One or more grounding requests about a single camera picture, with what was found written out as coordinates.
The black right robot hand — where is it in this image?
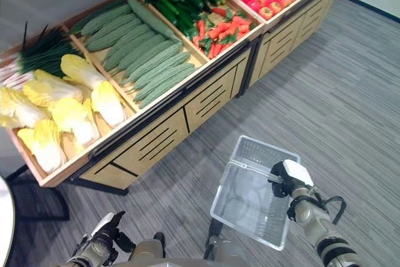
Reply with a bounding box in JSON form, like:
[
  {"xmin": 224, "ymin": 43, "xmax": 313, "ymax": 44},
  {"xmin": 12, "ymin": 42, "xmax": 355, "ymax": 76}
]
[{"xmin": 267, "ymin": 159, "xmax": 314, "ymax": 198}]

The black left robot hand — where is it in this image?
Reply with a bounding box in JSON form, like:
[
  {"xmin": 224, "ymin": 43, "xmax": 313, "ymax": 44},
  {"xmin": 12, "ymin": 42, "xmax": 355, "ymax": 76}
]
[{"xmin": 91, "ymin": 211, "xmax": 137, "ymax": 253}]

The clear plastic shopping basket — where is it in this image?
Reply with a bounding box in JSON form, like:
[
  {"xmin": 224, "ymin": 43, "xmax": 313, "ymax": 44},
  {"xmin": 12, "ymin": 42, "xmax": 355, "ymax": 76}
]
[{"xmin": 209, "ymin": 134, "xmax": 301, "ymax": 251}]

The silver robot left leg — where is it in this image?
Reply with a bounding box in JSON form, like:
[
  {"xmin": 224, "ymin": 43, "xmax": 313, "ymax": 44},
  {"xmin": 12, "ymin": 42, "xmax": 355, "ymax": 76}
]
[{"xmin": 129, "ymin": 232, "xmax": 166, "ymax": 262}]

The silver robot leg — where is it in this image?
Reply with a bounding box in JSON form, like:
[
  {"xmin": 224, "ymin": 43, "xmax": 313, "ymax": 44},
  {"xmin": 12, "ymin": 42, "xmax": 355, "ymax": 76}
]
[
  {"xmin": 129, "ymin": 232, "xmax": 166, "ymax": 262},
  {"xmin": 202, "ymin": 219, "xmax": 248, "ymax": 262}
]

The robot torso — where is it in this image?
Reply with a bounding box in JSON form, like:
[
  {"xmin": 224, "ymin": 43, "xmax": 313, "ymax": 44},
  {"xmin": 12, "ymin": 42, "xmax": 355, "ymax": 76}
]
[{"xmin": 112, "ymin": 257, "xmax": 251, "ymax": 267}]

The white round table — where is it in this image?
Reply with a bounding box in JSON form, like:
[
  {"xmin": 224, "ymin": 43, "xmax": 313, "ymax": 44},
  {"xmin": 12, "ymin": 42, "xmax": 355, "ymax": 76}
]
[{"xmin": 0, "ymin": 175, "xmax": 16, "ymax": 267}]

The napa cabbage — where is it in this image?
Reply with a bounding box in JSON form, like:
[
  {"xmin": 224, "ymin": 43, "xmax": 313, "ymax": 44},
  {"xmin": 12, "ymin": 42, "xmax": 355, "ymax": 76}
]
[
  {"xmin": 60, "ymin": 53, "xmax": 107, "ymax": 91},
  {"xmin": 49, "ymin": 97, "xmax": 101, "ymax": 148},
  {"xmin": 22, "ymin": 79, "xmax": 57, "ymax": 108},
  {"xmin": 0, "ymin": 86, "xmax": 48, "ymax": 129},
  {"xmin": 33, "ymin": 69, "xmax": 84, "ymax": 101},
  {"xmin": 17, "ymin": 119, "xmax": 68, "ymax": 174},
  {"xmin": 90, "ymin": 81, "xmax": 128, "ymax": 129}
]

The silver robot right leg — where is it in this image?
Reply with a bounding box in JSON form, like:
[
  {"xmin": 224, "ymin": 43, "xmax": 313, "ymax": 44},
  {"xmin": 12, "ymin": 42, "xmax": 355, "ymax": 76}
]
[{"xmin": 202, "ymin": 219, "xmax": 248, "ymax": 262}]

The large wooden produce stand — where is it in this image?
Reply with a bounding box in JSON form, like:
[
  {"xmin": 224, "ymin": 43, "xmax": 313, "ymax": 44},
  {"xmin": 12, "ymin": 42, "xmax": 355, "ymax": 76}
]
[{"xmin": 0, "ymin": 0, "xmax": 266, "ymax": 195}]

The small wooden produce stand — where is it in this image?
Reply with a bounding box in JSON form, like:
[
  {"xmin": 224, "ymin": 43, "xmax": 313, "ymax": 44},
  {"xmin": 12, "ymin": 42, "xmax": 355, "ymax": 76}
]
[{"xmin": 199, "ymin": 0, "xmax": 356, "ymax": 88}]

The green bitter melon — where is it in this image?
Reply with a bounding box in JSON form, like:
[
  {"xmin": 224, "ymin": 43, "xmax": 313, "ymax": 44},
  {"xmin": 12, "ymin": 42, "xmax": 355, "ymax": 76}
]
[
  {"xmin": 86, "ymin": 18, "xmax": 143, "ymax": 52},
  {"xmin": 86, "ymin": 13, "xmax": 138, "ymax": 43},
  {"xmin": 138, "ymin": 67, "xmax": 198, "ymax": 109},
  {"xmin": 80, "ymin": 4, "xmax": 132, "ymax": 36},
  {"xmin": 102, "ymin": 31, "xmax": 161, "ymax": 73},
  {"xmin": 131, "ymin": 51, "xmax": 191, "ymax": 91},
  {"xmin": 122, "ymin": 40, "xmax": 184, "ymax": 86},
  {"xmin": 133, "ymin": 63, "xmax": 196, "ymax": 102},
  {"xmin": 102, "ymin": 24, "xmax": 151, "ymax": 62},
  {"xmin": 117, "ymin": 34, "xmax": 167, "ymax": 76}
]

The bunch of green onions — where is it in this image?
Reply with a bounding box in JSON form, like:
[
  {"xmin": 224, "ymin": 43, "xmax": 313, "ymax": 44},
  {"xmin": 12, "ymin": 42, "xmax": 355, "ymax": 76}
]
[{"xmin": 0, "ymin": 21, "xmax": 84, "ymax": 90}]

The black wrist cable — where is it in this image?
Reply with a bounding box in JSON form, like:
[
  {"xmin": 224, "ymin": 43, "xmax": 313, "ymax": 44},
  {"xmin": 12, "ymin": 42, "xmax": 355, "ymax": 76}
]
[{"xmin": 315, "ymin": 196, "xmax": 347, "ymax": 224}]

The black metal frame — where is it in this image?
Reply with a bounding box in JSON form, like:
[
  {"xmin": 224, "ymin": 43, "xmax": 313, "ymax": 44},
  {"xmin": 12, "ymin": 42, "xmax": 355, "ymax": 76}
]
[{"xmin": 5, "ymin": 163, "xmax": 71, "ymax": 222}]

